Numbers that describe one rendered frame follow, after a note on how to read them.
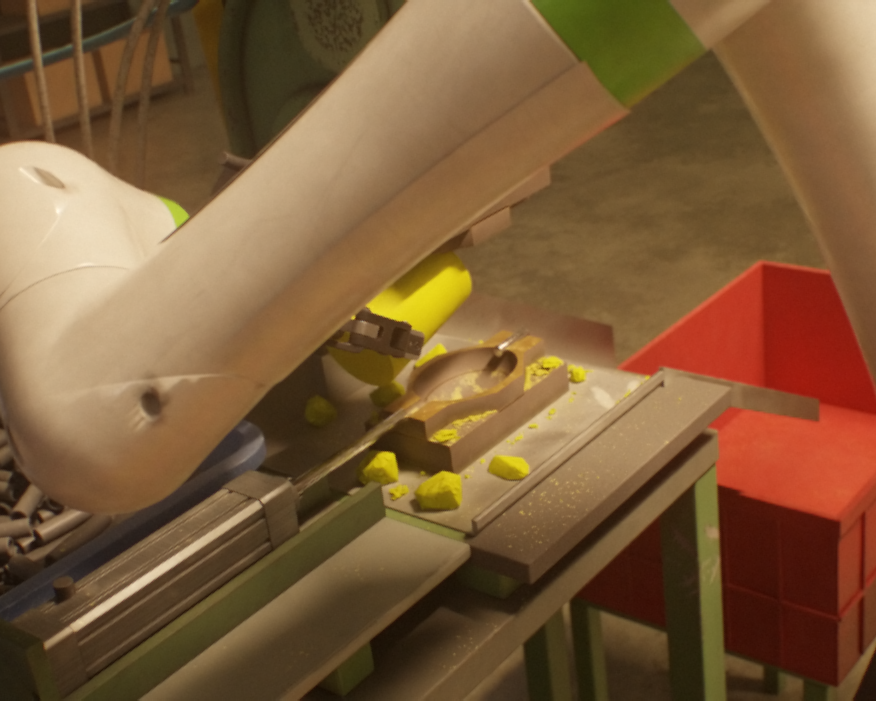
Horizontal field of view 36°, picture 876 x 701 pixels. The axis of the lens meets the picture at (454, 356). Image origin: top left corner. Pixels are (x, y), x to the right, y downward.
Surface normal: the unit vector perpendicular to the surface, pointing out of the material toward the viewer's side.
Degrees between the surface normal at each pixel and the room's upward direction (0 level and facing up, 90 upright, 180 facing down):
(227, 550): 90
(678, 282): 0
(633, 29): 105
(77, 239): 37
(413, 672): 0
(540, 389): 90
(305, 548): 90
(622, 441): 0
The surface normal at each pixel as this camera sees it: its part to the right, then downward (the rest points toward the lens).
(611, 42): 0.13, 0.61
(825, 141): -0.37, 0.61
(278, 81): -0.62, 0.40
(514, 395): 0.78, 0.18
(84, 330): -0.49, -0.46
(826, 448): -0.12, -0.90
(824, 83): -0.10, 0.51
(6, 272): -0.33, -0.29
